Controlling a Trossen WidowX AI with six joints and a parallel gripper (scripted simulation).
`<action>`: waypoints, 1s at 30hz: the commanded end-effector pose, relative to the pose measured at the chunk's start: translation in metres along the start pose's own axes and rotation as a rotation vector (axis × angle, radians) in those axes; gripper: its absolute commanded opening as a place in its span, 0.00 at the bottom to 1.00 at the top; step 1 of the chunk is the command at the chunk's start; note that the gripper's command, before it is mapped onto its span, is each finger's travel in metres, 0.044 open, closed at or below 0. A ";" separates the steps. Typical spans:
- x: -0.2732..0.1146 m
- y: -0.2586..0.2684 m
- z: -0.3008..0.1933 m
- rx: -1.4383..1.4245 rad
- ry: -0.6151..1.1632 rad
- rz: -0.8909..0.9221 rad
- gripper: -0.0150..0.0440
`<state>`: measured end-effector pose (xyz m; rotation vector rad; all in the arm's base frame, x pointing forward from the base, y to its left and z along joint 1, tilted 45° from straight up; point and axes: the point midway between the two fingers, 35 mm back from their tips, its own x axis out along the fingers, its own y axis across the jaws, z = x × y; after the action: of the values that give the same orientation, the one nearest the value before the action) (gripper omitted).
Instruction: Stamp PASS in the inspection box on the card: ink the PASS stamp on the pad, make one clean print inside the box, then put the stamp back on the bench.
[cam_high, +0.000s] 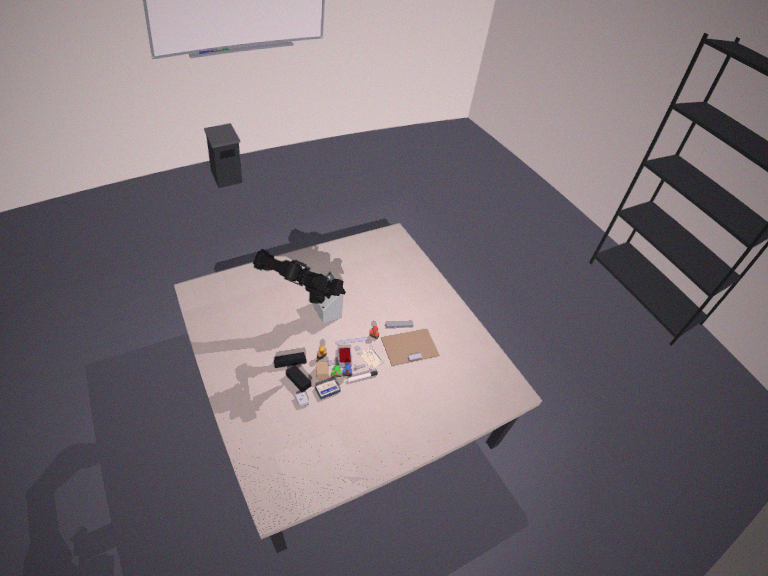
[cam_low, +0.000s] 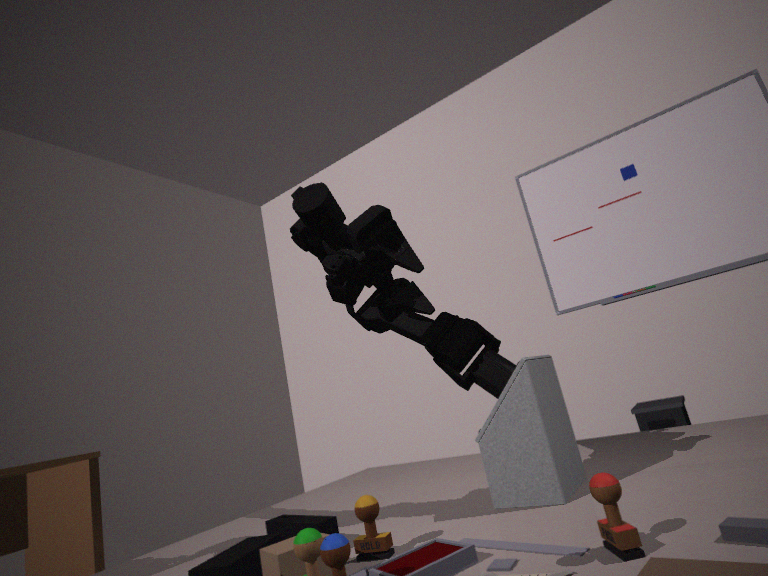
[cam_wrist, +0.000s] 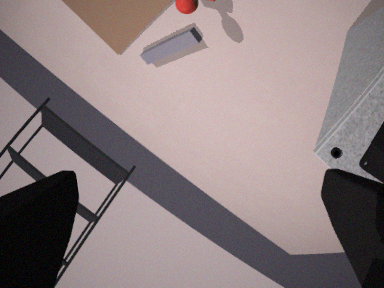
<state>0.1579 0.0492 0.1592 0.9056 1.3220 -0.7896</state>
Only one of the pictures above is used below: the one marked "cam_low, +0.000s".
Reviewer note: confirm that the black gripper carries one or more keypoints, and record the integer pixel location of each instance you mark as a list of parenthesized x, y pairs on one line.
[(375, 234)]

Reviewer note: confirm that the grey flat bar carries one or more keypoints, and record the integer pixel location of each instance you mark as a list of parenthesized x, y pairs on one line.
[(527, 547)]

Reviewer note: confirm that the tan box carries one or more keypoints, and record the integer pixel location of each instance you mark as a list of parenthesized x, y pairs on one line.
[(279, 559)]

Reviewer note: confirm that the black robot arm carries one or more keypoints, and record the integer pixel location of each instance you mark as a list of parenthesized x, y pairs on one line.
[(452, 341)]

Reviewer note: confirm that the wooden hand stamp with red top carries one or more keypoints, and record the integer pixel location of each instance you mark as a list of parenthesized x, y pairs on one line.
[(622, 539)]

